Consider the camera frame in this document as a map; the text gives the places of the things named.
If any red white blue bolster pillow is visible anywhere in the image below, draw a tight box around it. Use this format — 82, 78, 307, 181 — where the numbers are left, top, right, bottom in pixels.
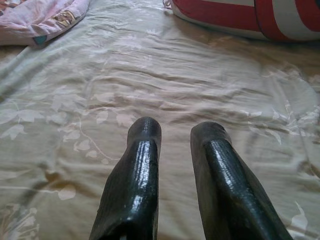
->
163, 0, 320, 43

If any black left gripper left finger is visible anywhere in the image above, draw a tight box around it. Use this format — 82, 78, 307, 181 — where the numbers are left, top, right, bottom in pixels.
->
88, 116, 163, 240

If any pink cartoon bear blanket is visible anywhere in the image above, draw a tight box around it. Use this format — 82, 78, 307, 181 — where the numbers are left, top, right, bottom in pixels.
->
0, 0, 91, 48

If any bed with grey floral sheet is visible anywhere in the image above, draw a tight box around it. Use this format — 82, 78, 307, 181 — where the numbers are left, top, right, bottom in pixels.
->
0, 0, 320, 240

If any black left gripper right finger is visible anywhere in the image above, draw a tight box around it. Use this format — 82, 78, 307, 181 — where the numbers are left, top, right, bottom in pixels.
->
190, 121, 294, 240

